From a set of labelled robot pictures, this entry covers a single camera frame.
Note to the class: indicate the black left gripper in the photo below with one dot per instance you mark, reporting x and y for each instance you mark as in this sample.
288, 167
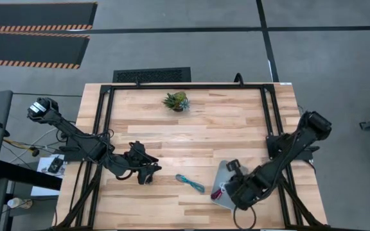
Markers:
140, 158

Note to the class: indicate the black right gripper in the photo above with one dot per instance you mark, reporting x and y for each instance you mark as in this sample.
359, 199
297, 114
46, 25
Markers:
244, 191

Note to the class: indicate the grey plastic bin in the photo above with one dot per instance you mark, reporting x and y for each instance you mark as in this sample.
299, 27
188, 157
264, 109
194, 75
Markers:
220, 173

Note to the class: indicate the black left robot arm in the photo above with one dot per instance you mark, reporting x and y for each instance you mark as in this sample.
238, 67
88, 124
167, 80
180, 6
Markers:
82, 144

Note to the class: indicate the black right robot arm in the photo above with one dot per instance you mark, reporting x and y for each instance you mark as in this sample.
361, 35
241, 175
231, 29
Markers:
287, 154

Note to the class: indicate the small potted succulent plant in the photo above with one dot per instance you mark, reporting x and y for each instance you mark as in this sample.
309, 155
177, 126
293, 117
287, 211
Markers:
175, 101

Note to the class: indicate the black handheld controller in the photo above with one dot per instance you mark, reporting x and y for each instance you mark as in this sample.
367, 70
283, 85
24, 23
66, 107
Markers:
55, 165

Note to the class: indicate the black perforated floor mat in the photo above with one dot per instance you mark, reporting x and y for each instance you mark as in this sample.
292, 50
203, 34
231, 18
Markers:
152, 75

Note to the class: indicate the white paper sheet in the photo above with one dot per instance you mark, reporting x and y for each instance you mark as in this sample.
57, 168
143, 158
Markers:
43, 163

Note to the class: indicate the black hazard-striped floor mat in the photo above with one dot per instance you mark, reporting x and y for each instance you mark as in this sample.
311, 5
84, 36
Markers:
31, 48
37, 14

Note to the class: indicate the black metal table frame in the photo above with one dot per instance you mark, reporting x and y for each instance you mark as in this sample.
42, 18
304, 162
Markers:
188, 87

